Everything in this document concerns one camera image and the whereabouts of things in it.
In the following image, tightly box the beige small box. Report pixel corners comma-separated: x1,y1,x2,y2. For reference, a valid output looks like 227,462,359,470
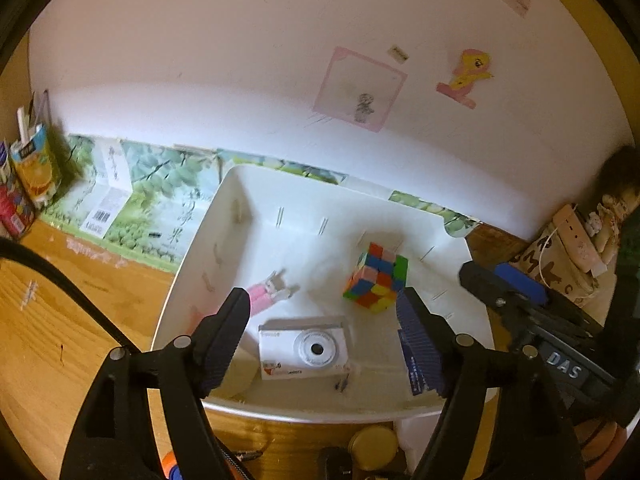
220,345,261,401

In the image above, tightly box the orange juice carton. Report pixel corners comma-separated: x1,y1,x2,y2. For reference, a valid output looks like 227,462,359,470
10,125,63,206

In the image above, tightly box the multicoloured puzzle cube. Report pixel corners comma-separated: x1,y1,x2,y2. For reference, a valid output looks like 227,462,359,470
342,242,410,315

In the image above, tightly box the black charger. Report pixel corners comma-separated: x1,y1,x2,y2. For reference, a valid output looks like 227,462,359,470
318,446,356,480

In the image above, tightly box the blue floss box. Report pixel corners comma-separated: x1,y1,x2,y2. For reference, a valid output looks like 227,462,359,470
397,327,446,398

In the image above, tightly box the white plastic storage bin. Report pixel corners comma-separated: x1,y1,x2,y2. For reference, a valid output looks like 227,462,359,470
150,162,501,418

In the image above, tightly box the pink framed wall sticker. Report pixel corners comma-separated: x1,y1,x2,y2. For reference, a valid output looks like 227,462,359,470
312,46,407,133

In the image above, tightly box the large green grape printed carton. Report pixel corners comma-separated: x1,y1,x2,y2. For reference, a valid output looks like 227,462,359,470
40,132,348,263

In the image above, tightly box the white cable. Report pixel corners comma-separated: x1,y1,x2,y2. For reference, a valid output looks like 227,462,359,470
542,220,571,281

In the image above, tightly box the thick black gripper cable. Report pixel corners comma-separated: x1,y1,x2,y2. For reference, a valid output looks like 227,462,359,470
0,237,251,480

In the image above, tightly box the brown drawn cardboard panel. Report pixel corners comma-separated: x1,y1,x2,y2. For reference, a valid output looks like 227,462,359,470
465,225,536,267

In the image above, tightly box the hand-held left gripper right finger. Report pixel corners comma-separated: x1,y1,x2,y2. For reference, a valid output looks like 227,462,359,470
396,287,586,480

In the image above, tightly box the white digital camera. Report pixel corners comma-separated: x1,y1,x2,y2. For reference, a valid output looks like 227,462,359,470
258,316,351,381

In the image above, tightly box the printed fabric bag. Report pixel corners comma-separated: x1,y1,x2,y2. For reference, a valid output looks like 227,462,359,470
520,220,601,311

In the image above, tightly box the brown-haired rag doll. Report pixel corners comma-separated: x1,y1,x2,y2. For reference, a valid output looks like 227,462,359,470
595,147,640,266

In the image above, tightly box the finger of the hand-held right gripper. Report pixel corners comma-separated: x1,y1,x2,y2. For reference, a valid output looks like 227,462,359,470
459,261,543,333
492,264,551,307

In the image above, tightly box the gold round zip case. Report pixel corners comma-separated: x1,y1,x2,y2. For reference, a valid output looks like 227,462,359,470
348,425,396,471

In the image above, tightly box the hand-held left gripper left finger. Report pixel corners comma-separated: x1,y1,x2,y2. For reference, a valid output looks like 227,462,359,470
60,287,251,480

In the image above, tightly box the yellow pony wall sticker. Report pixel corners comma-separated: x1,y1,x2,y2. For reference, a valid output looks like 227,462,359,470
435,49,496,110

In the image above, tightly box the orange round reel with carabiners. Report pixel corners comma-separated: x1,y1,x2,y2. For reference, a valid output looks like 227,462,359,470
161,447,266,480

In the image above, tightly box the small green grape printed strip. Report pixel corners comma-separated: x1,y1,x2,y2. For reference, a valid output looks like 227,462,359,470
390,190,481,238

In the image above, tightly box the white cup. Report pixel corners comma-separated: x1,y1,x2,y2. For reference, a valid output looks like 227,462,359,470
395,410,437,480

